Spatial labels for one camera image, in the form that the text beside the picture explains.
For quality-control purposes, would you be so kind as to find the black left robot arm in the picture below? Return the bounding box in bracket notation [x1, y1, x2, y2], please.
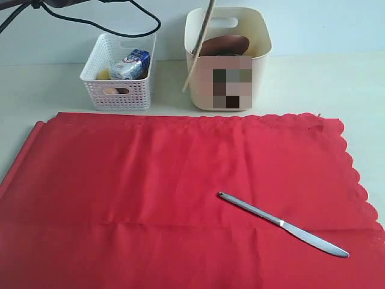
[43, 0, 89, 8]

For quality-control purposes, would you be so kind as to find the white perforated plastic basket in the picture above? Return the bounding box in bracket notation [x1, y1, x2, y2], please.
[80, 33, 156, 111]

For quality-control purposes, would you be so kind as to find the cream plastic bin with circle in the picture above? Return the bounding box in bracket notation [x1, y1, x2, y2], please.
[184, 7, 272, 111]

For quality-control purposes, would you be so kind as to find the wooden chopstick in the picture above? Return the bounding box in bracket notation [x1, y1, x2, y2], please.
[182, 0, 216, 92]

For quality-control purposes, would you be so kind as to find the brown wooden plate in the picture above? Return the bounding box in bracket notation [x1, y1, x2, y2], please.
[199, 35, 250, 56]

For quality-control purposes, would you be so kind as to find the silver table knife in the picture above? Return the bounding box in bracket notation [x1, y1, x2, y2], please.
[218, 191, 350, 258]

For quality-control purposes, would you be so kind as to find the brown egg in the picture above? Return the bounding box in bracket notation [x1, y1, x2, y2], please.
[103, 87, 129, 95]

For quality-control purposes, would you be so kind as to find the red scalloped table cloth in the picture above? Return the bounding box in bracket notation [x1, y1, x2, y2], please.
[1, 113, 384, 288]

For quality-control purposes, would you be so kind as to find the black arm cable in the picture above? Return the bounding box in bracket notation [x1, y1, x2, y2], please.
[0, 0, 162, 39]

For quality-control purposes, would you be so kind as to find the white blue packet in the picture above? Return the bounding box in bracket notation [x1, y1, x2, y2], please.
[109, 49, 150, 80]

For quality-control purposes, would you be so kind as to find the yellow lemon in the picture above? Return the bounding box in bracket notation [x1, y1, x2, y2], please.
[96, 68, 111, 81]

